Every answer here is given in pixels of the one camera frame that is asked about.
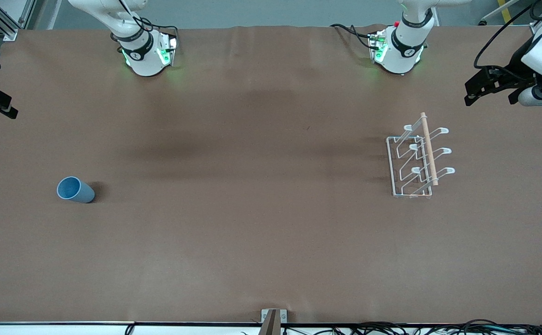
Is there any blue plastic cup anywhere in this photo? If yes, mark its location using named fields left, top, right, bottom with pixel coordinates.
left=57, top=176, right=95, bottom=204

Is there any brown table cover sheet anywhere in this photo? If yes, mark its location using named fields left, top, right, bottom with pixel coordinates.
left=0, top=24, right=542, bottom=325

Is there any white wire cup rack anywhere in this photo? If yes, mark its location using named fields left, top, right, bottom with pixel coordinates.
left=386, top=112, right=456, bottom=200

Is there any black left arm base cable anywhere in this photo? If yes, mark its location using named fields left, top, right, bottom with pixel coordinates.
left=330, top=23, right=378, bottom=49

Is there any black arm base cable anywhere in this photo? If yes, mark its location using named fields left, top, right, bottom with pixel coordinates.
left=330, top=23, right=378, bottom=49
left=113, top=14, right=179, bottom=53

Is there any black right arm base cable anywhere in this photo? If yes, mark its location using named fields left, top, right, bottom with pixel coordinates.
left=113, top=14, right=179, bottom=53

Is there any white table edge rail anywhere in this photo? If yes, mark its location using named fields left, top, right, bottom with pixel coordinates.
left=0, top=321, right=542, bottom=335

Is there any black cable bundle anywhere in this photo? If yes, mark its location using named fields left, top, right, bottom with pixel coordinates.
left=282, top=319, right=542, bottom=335

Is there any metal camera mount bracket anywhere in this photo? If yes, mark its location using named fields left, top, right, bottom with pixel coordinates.
left=261, top=309, right=288, bottom=335

